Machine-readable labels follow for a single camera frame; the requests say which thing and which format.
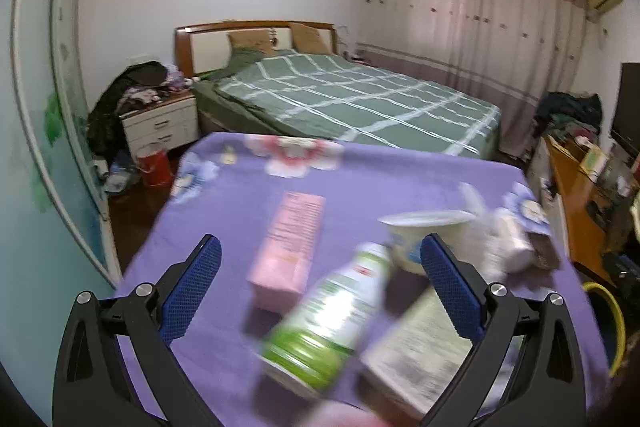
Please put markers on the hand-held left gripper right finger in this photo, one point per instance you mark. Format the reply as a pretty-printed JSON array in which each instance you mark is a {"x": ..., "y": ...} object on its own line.
[{"x": 450, "y": 289}]

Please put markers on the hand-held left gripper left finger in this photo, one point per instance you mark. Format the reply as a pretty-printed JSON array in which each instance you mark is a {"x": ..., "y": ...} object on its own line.
[{"x": 192, "y": 292}]

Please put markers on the grey printed box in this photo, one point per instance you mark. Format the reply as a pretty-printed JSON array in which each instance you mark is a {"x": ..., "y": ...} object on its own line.
[{"x": 405, "y": 357}]

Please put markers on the brown plastic tray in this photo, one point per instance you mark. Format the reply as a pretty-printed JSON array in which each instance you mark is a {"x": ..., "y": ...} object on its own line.
[{"x": 542, "y": 249}]

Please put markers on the green label plastic bottle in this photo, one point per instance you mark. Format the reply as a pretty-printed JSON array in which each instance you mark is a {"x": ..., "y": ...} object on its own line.
[{"x": 320, "y": 322}]

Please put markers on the yellow rim trash bin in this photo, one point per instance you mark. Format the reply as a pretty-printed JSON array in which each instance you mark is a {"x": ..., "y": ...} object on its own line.
[{"x": 619, "y": 322}]

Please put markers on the white plastic cup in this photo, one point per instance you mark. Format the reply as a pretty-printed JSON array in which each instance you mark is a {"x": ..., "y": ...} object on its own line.
[{"x": 405, "y": 237}]

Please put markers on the purple floral cloth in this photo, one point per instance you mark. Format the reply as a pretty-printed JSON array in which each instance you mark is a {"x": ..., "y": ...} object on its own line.
[{"x": 225, "y": 217}]

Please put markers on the pink box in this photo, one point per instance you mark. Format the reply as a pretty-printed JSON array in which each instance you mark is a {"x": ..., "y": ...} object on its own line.
[{"x": 287, "y": 247}]

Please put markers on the red bucket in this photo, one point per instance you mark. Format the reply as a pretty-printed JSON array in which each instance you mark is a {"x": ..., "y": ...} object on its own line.
[{"x": 155, "y": 167}]

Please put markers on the plastic bags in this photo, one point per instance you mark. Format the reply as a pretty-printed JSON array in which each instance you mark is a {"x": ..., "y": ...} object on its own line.
[{"x": 120, "y": 174}]

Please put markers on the white pill bottle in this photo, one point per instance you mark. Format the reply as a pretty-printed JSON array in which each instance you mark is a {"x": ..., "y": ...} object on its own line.
[{"x": 228, "y": 155}]

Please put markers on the wooden desk with clutter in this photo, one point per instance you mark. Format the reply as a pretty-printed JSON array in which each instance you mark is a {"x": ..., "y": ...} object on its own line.
[{"x": 575, "y": 207}]

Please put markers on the white nightstand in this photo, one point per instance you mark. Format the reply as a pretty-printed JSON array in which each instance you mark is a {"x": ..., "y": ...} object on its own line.
[{"x": 160, "y": 122}]

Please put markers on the painted glass wardrobe door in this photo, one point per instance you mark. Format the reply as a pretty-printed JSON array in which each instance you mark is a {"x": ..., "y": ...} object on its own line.
[{"x": 65, "y": 157}]

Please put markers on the green white box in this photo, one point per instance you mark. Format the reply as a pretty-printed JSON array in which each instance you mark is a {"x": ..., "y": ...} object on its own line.
[{"x": 594, "y": 162}]

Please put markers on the dark clothes pile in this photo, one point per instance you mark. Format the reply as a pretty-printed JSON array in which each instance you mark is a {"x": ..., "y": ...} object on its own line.
[{"x": 112, "y": 107}]

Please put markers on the pile of folded clothes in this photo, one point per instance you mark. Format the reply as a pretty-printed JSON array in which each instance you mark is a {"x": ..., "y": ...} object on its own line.
[{"x": 570, "y": 112}]

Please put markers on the green plaid duvet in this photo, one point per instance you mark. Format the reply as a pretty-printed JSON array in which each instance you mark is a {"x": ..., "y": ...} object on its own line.
[{"x": 350, "y": 97}]

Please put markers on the wooden bed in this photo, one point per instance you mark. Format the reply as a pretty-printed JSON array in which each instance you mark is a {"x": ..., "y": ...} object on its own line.
[{"x": 210, "y": 44}]

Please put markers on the black television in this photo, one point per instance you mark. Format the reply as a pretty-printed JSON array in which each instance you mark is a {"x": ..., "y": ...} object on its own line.
[{"x": 627, "y": 107}]

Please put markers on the brown pillow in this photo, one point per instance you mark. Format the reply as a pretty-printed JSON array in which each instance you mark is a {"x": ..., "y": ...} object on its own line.
[
  {"x": 307, "y": 38},
  {"x": 250, "y": 42}
]

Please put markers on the pale pink curtain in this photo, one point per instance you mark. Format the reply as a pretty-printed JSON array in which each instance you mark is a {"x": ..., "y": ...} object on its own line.
[{"x": 475, "y": 32}]

